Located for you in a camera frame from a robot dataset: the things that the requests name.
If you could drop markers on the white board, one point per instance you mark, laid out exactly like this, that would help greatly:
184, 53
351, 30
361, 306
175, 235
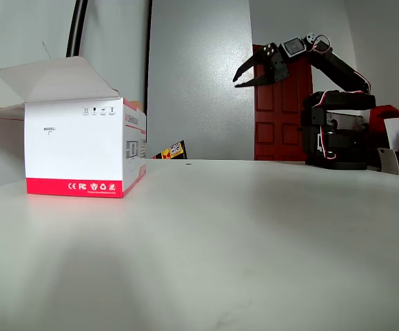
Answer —
395, 132

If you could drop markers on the white and red cardboard box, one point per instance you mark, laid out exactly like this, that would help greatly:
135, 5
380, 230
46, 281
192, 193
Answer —
75, 148

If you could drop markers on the thick black pole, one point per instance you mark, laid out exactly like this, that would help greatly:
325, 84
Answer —
76, 27

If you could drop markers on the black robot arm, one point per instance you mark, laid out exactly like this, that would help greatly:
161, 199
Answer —
340, 101

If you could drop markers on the white chair back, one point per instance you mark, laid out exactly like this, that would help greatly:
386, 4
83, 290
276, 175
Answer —
388, 161

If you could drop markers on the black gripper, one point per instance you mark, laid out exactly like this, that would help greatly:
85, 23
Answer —
274, 69

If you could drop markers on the yellow red black package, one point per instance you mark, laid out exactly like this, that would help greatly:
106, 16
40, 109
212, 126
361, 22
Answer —
173, 151

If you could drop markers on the red 3D printer housing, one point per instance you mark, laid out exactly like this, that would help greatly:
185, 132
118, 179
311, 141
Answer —
387, 112

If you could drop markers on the grey metal rack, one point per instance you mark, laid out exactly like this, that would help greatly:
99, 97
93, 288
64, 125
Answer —
349, 120

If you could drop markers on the red wooden door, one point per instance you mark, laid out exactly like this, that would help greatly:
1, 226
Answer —
278, 131

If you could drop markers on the thin black vertical strip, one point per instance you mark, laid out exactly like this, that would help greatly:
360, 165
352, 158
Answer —
147, 69

